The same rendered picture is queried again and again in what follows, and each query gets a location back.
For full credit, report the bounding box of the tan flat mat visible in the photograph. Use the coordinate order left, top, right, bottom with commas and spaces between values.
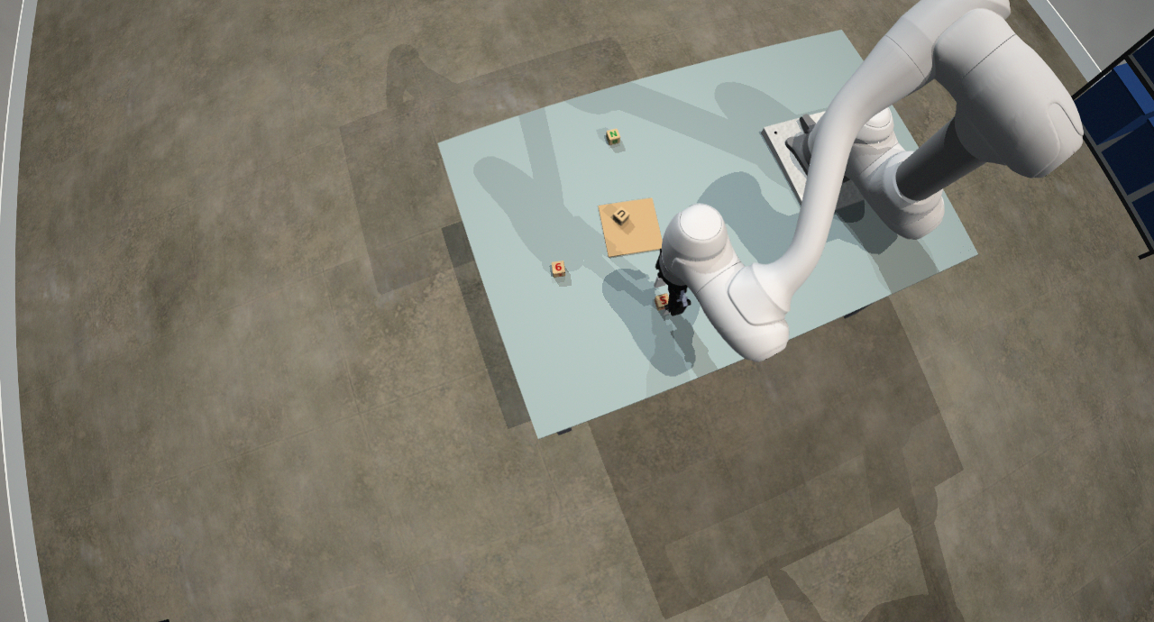
599, 198, 662, 257

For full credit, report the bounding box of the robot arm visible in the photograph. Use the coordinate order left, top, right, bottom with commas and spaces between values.
659, 0, 1084, 362

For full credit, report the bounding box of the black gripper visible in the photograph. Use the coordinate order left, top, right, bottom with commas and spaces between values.
654, 248, 691, 316

